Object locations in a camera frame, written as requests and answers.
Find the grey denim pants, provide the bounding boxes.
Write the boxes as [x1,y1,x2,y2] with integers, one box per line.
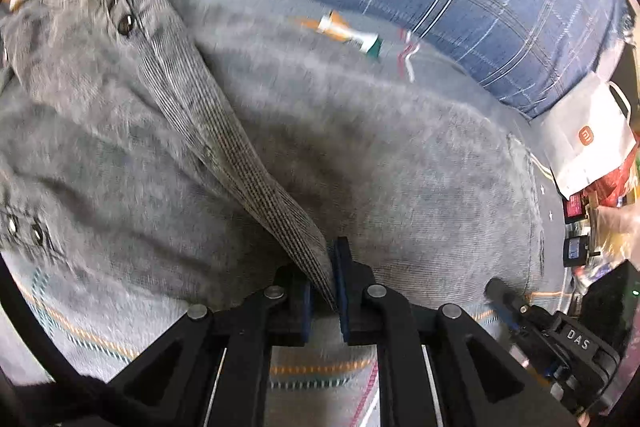
[1,0,544,308]

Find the white paper shopping bag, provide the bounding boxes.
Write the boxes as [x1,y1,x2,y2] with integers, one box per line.
[533,72,634,198]

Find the small black framed card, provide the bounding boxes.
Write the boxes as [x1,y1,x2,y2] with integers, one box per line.
[563,235,591,268]

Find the red packaging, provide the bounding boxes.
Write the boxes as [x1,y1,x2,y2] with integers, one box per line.
[582,146,639,207]

